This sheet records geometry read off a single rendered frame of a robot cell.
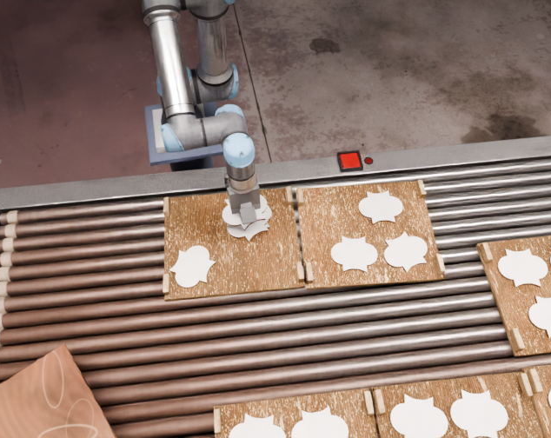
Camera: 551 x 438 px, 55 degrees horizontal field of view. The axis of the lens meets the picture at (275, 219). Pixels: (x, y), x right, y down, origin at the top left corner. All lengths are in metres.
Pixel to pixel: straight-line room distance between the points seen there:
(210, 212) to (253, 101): 1.63
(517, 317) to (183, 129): 1.06
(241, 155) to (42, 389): 0.75
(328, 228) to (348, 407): 0.54
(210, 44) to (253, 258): 0.64
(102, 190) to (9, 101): 1.85
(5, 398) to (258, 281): 0.71
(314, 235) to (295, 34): 2.21
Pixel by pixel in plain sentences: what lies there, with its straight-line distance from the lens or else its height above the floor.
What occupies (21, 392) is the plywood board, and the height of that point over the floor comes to 1.04.
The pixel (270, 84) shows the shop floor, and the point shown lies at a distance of 3.34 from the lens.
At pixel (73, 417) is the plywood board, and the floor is 1.04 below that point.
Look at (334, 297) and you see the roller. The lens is 1.58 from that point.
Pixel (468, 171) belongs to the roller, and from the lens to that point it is 1.91.
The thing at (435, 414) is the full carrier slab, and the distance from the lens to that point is 1.51.
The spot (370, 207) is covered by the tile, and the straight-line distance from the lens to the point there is 1.71.
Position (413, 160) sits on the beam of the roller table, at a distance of 1.89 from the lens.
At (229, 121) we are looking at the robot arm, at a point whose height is 1.33.
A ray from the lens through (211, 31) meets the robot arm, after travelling 1.62.
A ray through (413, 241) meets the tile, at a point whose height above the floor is 0.95.
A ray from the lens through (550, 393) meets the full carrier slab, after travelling 1.63.
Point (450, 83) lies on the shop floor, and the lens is 3.51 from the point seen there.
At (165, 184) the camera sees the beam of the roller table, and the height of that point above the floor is 0.91.
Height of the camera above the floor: 2.38
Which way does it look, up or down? 60 degrees down
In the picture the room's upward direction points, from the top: straight up
